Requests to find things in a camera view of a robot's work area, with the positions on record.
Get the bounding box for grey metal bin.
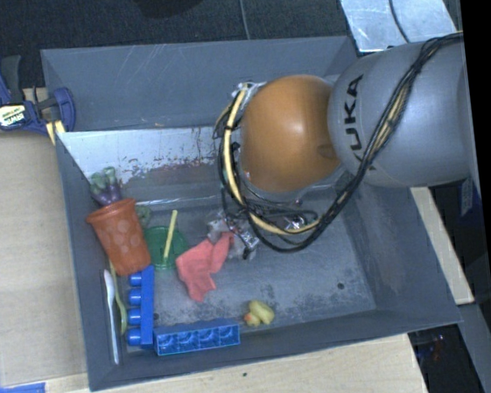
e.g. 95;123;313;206
39;5;467;393

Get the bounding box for orange plastic cup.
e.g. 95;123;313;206
83;196;155;281

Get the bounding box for purple and green toy vegetable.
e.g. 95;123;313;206
87;165;125;209

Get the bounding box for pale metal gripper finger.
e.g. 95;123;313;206
206;211;239;241
225;224;263;263

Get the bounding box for yellow straw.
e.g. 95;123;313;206
158;209;184;261

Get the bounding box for red cloth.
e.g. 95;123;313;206
172;230;243;306

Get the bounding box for green ring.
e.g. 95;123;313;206
135;203;153;228

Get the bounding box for pale wood flat board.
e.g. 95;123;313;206
0;128;90;389

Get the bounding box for green plastic cup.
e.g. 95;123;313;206
143;221;192;273

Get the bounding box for blue long toy brick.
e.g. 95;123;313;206
152;316;243;357

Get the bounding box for blue studded toy brick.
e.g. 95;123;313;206
116;264;164;349

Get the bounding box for white plastic spoon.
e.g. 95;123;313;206
102;268;124;367

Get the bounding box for yellow rubber duck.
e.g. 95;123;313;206
241;298;277;330

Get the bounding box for yellow-green plastic spoon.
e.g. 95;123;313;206
109;257;131;337

